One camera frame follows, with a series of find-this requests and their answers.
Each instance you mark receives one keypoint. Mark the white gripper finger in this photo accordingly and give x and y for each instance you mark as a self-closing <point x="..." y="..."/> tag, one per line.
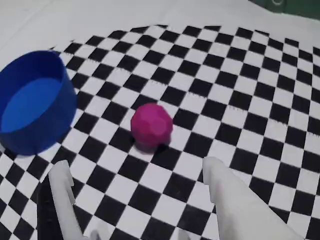
<point x="237" y="212"/>
<point x="62" y="195"/>

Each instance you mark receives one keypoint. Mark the pink faceted ball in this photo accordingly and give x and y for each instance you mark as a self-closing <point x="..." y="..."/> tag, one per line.
<point x="151" y="125"/>

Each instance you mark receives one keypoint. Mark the blue round box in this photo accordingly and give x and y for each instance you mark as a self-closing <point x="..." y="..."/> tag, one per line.
<point x="32" y="105"/>

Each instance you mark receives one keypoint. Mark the black white checkerboard paper mat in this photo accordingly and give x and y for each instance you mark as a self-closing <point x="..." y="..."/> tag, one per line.
<point x="225" y="100"/>

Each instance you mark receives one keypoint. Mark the dark green board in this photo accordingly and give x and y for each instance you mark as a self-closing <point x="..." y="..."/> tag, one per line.
<point x="295" y="7"/>

